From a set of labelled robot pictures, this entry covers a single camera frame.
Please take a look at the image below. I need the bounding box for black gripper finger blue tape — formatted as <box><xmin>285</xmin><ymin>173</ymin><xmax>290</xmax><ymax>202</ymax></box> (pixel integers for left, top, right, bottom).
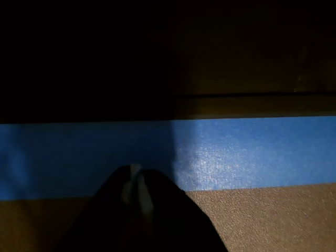
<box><xmin>54</xmin><ymin>164</ymin><xmax>148</xmax><ymax>252</ymax></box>
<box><xmin>138</xmin><ymin>169</ymin><xmax>227</xmax><ymax>252</ymax></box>

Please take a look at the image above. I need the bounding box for blue tape strip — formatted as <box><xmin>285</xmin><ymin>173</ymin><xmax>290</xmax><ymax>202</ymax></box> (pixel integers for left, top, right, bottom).
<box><xmin>0</xmin><ymin>116</ymin><xmax>336</xmax><ymax>202</ymax></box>

